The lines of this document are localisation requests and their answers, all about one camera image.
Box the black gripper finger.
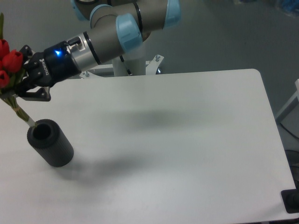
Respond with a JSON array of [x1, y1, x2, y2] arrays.
[[14, 81, 51, 101], [20, 45, 35, 64]]

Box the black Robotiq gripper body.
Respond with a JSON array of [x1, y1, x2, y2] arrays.
[[23, 41, 81, 87]]

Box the red tulip bouquet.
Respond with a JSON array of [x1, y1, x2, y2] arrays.
[[0, 13, 37, 127]]

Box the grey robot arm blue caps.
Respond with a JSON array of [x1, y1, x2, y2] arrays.
[[9, 0, 181, 101]]

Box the dark grey ribbed vase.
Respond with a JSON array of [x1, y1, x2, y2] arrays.
[[27, 119, 74, 167]]

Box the blue plastic bag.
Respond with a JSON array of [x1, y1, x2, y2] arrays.
[[278, 0, 299, 17]]

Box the black box at table edge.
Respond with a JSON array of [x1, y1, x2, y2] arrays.
[[281, 189, 299, 214]]

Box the white metal base bracket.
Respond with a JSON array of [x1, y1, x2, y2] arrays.
[[76, 54, 164, 79]]

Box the white furniture frame right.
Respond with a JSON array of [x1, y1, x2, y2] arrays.
[[275, 79, 299, 124]]

